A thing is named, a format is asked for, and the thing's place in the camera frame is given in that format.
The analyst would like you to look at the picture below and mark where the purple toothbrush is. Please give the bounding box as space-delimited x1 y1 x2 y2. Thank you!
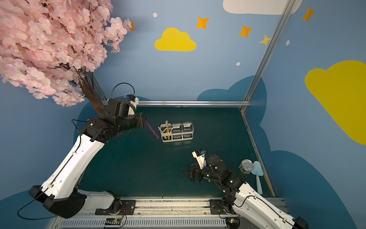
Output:
145 121 160 139

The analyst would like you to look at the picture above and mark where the light blue brush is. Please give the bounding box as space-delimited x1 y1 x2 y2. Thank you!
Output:
251 161 264 195

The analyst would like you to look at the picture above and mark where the aluminium frame upright post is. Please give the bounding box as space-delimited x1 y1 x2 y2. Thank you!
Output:
240 0 296 114

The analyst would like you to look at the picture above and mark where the right green circuit board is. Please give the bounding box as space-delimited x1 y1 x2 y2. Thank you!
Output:
225 218 240 229

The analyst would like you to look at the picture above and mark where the left green circuit board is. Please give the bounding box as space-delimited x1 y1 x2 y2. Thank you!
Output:
104 218 123 229

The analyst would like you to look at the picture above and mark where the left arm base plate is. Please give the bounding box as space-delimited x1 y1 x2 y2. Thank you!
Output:
95 199 136 216

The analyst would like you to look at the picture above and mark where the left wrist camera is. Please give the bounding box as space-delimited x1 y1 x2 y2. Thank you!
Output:
127 94 139 116

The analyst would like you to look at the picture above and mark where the aluminium frame back bar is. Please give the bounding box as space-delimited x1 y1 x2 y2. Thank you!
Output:
101 100 251 108

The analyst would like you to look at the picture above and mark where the white toothbrush holder rack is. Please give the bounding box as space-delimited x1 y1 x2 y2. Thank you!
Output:
158 122 194 143

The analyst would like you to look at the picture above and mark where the pink cherry blossom tree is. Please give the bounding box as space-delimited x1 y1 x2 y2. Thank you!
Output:
1 1 134 115

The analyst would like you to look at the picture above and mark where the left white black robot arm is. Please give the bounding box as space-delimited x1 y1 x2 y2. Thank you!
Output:
29 94 147 219

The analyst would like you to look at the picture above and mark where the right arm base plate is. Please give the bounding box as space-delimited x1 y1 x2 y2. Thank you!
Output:
209 198 234 215

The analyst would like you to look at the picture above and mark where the green circuit board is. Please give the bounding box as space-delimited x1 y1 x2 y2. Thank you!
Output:
225 218 240 229
104 218 123 229

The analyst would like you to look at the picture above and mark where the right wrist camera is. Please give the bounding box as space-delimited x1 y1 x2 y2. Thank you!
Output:
192 150 206 169

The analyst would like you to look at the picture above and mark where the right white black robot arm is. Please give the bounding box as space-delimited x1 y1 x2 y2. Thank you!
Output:
184 150 309 229

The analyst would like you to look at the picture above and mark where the aluminium rail front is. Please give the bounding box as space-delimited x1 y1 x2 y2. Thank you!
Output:
48 198 288 229

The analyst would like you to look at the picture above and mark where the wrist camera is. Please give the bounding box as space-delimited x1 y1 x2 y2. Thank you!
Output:
127 94 139 116
192 150 206 169

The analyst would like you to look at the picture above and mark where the small metal can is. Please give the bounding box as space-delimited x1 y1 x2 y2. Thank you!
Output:
239 159 254 175

